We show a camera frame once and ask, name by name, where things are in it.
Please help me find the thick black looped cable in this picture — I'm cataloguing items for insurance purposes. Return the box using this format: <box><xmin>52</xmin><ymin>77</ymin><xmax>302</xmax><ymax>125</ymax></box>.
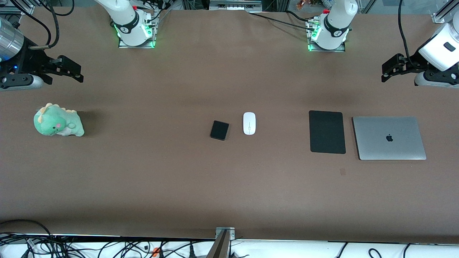
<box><xmin>0</xmin><ymin>219</ymin><xmax>55</xmax><ymax>258</ymax></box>

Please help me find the silver apple laptop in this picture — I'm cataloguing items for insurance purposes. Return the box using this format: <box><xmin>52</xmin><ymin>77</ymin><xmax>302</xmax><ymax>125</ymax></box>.
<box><xmin>352</xmin><ymin>116</ymin><xmax>427</xmax><ymax>161</ymax></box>

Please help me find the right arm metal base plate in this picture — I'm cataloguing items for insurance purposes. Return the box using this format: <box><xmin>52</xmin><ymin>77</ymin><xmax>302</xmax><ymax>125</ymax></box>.
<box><xmin>118</xmin><ymin>14</ymin><xmax>156</xmax><ymax>49</ymax></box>

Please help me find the aluminium frame profile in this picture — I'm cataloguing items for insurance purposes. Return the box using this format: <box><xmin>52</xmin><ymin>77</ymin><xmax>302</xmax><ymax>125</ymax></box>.
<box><xmin>0</xmin><ymin>0</ymin><xmax>35</xmax><ymax>15</ymax></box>
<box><xmin>432</xmin><ymin>0</ymin><xmax>459</xmax><ymax>24</ymax></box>

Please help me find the green dinosaur plush toy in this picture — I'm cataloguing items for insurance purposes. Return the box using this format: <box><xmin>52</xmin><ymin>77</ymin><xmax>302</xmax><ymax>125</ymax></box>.
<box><xmin>34</xmin><ymin>103</ymin><xmax>85</xmax><ymax>137</ymax></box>

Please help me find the grey metal box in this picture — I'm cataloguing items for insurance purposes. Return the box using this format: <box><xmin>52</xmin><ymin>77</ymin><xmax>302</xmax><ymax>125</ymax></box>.
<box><xmin>209</xmin><ymin>0</ymin><xmax>262</xmax><ymax>11</ymax></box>

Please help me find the black cable bundle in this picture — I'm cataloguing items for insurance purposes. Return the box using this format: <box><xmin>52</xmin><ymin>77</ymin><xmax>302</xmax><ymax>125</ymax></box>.
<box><xmin>54</xmin><ymin>239</ymin><xmax>216</xmax><ymax>258</ymax></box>

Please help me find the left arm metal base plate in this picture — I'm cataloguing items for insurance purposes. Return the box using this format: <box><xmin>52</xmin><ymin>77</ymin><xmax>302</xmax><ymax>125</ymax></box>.
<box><xmin>307</xmin><ymin>18</ymin><xmax>346</xmax><ymax>53</ymax></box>

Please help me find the long black table cable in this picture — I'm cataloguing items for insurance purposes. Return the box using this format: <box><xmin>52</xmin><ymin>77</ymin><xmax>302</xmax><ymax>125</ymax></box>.
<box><xmin>247</xmin><ymin>11</ymin><xmax>316</xmax><ymax>31</ymax></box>

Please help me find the black mouse pad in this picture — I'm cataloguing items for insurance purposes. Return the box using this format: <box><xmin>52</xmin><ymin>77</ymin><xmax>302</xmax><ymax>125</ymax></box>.
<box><xmin>309</xmin><ymin>110</ymin><xmax>346</xmax><ymax>154</ymax></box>

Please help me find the white computer mouse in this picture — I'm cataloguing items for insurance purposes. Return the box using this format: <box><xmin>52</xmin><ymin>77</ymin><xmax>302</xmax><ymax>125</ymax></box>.
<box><xmin>243</xmin><ymin>112</ymin><xmax>256</xmax><ymax>135</ymax></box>

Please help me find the short black table cable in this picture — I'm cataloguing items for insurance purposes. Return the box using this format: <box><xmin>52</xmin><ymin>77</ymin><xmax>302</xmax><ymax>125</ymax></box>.
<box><xmin>286</xmin><ymin>10</ymin><xmax>316</xmax><ymax>23</ymax></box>

